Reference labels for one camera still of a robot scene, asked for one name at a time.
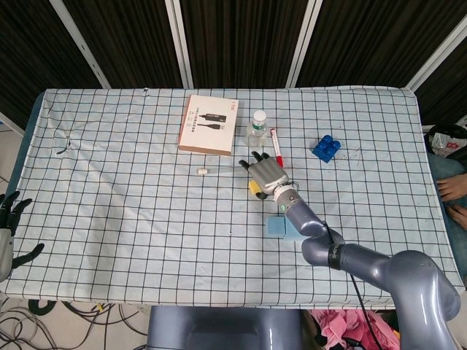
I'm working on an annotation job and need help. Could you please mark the red white marker pen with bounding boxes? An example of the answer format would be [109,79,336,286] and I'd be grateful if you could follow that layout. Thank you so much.
[269,128,285,169]

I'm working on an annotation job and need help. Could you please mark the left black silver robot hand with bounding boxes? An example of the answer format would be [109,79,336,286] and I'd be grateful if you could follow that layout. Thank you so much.
[0,190,45,284]

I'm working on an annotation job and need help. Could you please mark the clear plastic bottle white cap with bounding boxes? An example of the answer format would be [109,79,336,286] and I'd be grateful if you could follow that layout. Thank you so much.
[245,110,269,151]

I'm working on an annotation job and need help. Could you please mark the clear tube white cap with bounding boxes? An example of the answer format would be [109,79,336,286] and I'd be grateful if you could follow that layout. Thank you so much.
[196,166,250,176]

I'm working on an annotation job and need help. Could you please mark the seated person in jeans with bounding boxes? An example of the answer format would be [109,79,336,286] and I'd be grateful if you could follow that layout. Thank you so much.
[426,152,467,276]

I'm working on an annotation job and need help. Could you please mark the blue table frame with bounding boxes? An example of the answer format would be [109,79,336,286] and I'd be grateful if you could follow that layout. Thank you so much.
[0,90,45,205]

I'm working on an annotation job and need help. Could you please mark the black coiled cable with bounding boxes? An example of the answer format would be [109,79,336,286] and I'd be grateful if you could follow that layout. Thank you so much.
[28,299,55,317]

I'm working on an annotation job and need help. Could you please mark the tangled black floor cables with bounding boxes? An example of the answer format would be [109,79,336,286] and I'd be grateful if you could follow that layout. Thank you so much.
[54,300,150,350]

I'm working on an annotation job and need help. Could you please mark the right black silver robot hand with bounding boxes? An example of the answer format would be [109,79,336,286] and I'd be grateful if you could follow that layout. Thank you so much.
[238,150,293,201]

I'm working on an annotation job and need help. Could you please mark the black bag with white plastic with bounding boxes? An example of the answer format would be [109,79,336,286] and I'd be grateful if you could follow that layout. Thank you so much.
[422,123,467,160]

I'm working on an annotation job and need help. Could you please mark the pink cloth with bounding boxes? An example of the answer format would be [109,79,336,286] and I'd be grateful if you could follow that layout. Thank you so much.
[309,309,401,350]

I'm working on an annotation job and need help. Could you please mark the large light blue foam cube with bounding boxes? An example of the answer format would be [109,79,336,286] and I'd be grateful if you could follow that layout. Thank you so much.
[282,217,306,242]

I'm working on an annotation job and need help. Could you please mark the dark blue studded toy brick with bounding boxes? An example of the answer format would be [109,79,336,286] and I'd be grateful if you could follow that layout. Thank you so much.
[312,134,341,163]

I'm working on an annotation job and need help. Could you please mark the white cable product box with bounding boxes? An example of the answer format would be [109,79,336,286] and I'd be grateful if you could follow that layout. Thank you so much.
[177,94,240,158]

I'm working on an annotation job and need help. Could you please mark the light blue checkered tablecloth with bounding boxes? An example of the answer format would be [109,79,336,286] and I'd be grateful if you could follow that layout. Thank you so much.
[0,86,463,311]

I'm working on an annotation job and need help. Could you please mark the white aluminium partition post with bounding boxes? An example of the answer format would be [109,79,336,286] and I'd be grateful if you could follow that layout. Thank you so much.
[284,0,324,88]
[49,0,111,89]
[163,0,194,89]
[406,27,467,92]

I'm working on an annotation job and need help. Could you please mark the grey robot torso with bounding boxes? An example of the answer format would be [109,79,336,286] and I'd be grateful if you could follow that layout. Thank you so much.
[147,305,306,350]

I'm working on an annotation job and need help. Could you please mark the grey floor cable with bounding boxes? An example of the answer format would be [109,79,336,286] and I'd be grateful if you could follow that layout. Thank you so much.
[0,308,41,350]

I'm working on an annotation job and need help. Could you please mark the small light blue foam cube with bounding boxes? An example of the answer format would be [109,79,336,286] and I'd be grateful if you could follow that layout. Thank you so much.
[265,214,287,238]

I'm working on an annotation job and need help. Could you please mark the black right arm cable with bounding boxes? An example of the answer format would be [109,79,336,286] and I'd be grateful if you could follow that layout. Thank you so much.
[324,224,375,350]

